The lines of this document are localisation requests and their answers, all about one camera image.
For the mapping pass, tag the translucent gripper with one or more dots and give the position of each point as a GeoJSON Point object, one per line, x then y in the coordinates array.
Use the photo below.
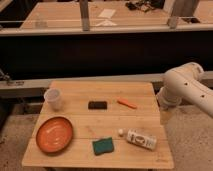
{"type": "Point", "coordinates": [165, 115]}

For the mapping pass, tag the white labelled bottle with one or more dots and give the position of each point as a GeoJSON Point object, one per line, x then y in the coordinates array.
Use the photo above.
{"type": "Point", "coordinates": [137, 138]}

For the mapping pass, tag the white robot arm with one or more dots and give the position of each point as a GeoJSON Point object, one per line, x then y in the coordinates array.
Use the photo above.
{"type": "Point", "coordinates": [184, 83]}

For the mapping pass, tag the orange ceramic bowl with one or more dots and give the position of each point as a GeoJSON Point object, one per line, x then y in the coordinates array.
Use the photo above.
{"type": "Point", "coordinates": [54, 135]}

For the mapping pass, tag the orange marker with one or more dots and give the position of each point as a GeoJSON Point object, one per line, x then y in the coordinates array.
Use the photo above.
{"type": "Point", "coordinates": [126, 103]}

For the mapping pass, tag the green sponge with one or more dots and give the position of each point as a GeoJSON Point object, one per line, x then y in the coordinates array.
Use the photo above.
{"type": "Point", "coordinates": [102, 146]}

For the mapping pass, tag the black rectangular block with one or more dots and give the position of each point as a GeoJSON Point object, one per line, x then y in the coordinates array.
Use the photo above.
{"type": "Point", "coordinates": [97, 105]}

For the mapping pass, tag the translucent plastic cup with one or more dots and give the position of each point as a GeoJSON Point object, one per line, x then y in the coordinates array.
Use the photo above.
{"type": "Point", "coordinates": [53, 98]}

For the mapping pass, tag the white paper sheet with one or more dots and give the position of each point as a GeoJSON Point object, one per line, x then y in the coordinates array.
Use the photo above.
{"type": "Point", "coordinates": [107, 13]}

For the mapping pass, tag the metal clamp at left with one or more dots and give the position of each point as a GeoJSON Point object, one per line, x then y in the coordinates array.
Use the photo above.
{"type": "Point", "coordinates": [8, 79]}

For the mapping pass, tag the grey metal bracket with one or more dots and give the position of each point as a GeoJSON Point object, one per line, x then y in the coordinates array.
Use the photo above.
{"type": "Point", "coordinates": [173, 22]}

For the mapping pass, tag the dark cable clutter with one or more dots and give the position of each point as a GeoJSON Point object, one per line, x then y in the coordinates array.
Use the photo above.
{"type": "Point", "coordinates": [145, 5]}

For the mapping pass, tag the grey metal post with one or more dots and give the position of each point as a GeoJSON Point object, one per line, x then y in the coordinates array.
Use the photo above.
{"type": "Point", "coordinates": [84, 14]}

